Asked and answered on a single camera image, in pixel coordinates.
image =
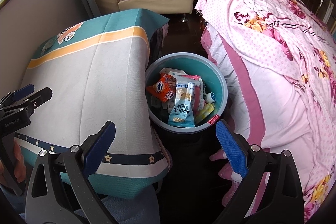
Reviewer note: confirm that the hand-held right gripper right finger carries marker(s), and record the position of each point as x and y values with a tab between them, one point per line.
231	145

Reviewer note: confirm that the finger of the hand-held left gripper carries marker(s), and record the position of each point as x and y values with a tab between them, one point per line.
39	98
23	90

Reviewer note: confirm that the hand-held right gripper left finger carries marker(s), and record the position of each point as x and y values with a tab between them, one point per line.
99	145

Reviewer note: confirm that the yellow white paper bag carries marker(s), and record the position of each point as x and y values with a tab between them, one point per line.
204	112

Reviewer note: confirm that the clear plastic water bottle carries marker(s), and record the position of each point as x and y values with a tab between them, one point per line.
210	97

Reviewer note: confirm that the light blue snack packet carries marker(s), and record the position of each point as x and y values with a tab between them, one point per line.
181	108

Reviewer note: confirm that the pink white snack packet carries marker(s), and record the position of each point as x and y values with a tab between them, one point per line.
195	94

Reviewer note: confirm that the teal plastic bin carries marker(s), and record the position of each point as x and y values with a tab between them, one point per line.
219	82

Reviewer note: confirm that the orange snack packet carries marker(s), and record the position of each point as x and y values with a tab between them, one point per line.
161	88

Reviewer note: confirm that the white carton box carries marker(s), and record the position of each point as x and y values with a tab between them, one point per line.
170	72

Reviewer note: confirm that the person's left forearm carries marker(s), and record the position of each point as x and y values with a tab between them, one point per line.
10	200

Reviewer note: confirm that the person's left hand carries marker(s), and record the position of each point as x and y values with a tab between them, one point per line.
19	163

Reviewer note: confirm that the small green grey object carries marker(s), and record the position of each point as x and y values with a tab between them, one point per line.
48	45

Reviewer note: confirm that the teal grey printed tablecloth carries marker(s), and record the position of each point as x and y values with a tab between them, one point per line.
92	82

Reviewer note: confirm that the pink bordered floral quilt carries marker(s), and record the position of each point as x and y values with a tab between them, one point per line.
283	121

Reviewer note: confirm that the blue fleece cloth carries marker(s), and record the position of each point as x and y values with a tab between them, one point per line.
131	208

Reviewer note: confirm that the pink floral dotted sheet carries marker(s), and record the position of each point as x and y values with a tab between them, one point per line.
262	29

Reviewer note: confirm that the plaid cloth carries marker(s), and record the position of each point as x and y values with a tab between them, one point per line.
158	40

